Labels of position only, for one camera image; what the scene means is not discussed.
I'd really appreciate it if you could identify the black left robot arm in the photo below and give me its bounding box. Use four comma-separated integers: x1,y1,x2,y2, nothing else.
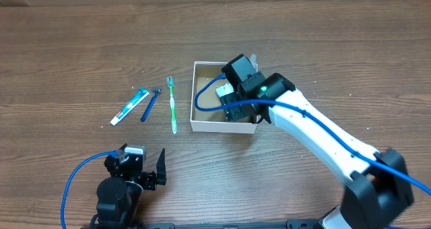
90,144,167,229

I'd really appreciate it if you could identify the green toothbrush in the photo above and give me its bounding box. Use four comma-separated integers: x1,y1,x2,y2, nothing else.
166,75,177,134

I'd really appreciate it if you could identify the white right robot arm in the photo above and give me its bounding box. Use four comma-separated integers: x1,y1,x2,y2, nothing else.
220,71,414,228

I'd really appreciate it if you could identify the white cardboard box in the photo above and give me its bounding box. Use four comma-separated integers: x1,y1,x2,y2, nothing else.
190,61,257,134

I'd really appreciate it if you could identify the blue disposable razor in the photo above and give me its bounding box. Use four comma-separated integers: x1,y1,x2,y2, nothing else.
140,88,162,122

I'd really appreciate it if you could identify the white green soap packet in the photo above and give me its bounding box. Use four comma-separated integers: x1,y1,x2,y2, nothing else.
215,84,234,98

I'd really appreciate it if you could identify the teal toothpaste tube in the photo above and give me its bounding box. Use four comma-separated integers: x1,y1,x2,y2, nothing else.
110,87,150,126

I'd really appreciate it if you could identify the clear spray bottle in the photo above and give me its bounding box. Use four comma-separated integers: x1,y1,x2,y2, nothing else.
249,53,259,71

